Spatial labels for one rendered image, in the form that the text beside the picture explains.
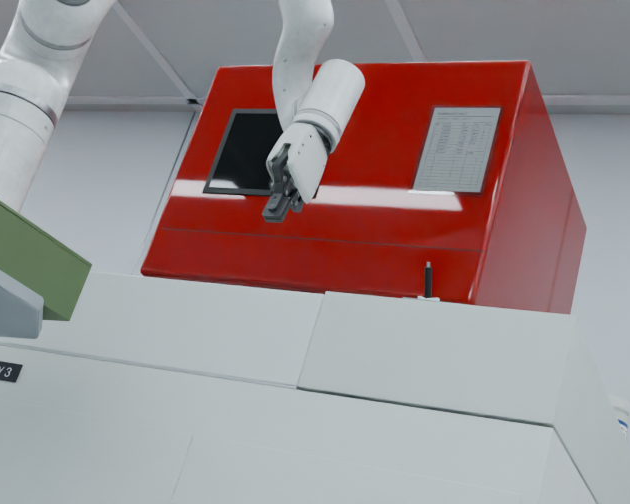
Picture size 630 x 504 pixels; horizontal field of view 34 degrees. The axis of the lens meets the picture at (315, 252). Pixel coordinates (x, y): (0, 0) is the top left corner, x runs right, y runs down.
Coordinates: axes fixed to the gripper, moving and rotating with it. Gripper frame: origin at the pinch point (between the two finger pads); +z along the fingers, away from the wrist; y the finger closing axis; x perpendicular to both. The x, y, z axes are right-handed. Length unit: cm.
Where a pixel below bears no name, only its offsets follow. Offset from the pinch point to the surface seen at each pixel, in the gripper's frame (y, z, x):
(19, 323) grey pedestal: 13.5, 35.1, -20.7
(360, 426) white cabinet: -2.7, 33.6, 25.8
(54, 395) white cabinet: -3.3, 36.5, -24.2
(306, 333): -0.3, 22.1, 14.1
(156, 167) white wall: -174, -172, -206
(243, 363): -1.4, 27.6, 5.9
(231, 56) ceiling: -129, -194, -155
